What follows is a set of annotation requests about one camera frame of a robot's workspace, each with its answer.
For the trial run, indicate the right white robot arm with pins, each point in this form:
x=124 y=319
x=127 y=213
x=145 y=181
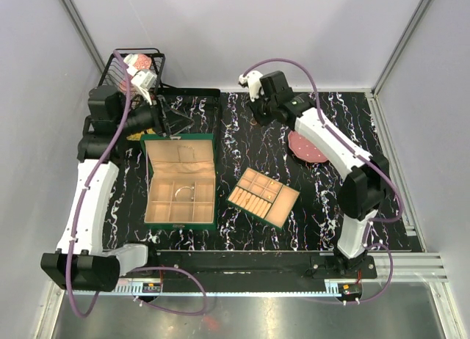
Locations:
x=364 y=176

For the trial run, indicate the pink polka dot plate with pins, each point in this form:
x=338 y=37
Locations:
x=305 y=150

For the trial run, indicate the black wire dish rack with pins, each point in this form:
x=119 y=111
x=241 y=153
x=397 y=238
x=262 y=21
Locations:
x=200 y=104

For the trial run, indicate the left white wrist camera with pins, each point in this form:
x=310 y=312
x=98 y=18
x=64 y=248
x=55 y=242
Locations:
x=144 y=78

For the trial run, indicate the large green jewelry box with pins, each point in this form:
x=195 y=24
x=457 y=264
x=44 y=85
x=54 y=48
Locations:
x=181 y=181

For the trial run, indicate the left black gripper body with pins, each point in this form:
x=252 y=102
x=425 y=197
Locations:
x=147 y=117

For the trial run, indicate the small green jewelry tray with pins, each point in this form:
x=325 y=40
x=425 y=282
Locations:
x=263 y=198

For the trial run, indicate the pink patterned cup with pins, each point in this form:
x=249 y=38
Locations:
x=137 y=92

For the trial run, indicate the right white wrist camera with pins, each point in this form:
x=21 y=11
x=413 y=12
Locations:
x=252 y=81

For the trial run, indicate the pink patterned ceramic bowl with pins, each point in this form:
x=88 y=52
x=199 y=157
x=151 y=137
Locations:
x=137 y=62

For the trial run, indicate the yellow woven tray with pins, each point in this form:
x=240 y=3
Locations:
x=135 y=137

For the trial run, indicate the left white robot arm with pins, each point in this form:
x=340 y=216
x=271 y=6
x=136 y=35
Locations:
x=79 y=262

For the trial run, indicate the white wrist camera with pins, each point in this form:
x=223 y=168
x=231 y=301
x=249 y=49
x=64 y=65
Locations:
x=252 y=81
x=144 y=78

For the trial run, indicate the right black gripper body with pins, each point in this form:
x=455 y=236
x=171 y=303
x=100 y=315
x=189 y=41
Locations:
x=263 y=110

